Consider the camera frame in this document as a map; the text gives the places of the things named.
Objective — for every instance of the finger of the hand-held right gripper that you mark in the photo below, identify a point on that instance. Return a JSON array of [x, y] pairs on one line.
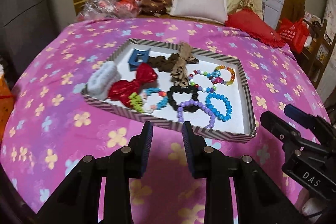
[[278, 127], [295, 111]]

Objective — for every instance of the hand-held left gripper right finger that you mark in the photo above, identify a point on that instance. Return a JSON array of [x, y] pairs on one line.
[[189, 153]]

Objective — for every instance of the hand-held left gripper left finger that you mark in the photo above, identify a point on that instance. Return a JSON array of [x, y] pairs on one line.
[[147, 150]]

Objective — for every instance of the striped hexagonal tray box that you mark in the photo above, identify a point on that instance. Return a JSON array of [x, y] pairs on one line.
[[123, 111]]

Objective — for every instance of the black scrunchie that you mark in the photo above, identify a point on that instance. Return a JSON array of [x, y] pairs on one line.
[[172, 98]]

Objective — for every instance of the shiny red hair bow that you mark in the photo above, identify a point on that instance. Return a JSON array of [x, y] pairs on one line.
[[147, 74]]

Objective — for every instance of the leopard print bow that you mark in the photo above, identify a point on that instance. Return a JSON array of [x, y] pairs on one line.
[[178, 69]]

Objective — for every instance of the brown scrunchie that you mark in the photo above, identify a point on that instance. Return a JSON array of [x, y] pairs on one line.
[[160, 62]]

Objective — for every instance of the wooden chair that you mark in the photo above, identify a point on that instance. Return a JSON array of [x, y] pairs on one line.
[[319, 56]]

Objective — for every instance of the red shopping bag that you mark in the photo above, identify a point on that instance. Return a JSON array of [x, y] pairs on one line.
[[294, 35]]

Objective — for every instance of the light blue fluffy scrunchie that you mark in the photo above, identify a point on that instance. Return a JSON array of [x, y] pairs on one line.
[[110, 74]]

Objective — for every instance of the blue hair claw clip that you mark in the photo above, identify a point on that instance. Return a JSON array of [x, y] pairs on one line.
[[134, 58]]

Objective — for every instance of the red frilled pillow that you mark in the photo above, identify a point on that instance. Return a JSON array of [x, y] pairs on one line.
[[249, 23]]

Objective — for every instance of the pink floral blanket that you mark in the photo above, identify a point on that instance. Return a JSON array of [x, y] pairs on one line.
[[65, 56]]

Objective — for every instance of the red snack packets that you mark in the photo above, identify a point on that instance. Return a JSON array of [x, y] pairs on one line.
[[128, 6]]

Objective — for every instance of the small pale pink pillow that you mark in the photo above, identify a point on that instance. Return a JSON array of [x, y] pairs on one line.
[[199, 1]]

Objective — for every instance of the brown floral cloth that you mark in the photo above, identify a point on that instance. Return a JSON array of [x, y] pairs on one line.
[[155, 3]]

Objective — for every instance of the orange bag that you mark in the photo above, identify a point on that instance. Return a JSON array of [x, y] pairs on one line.
[[4, 108]]

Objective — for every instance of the clear plastic bag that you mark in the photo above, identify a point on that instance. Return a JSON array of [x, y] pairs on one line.
[[97, 7]]

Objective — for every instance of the grey cabinet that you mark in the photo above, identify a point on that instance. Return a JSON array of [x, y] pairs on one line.
[[31, 3]]

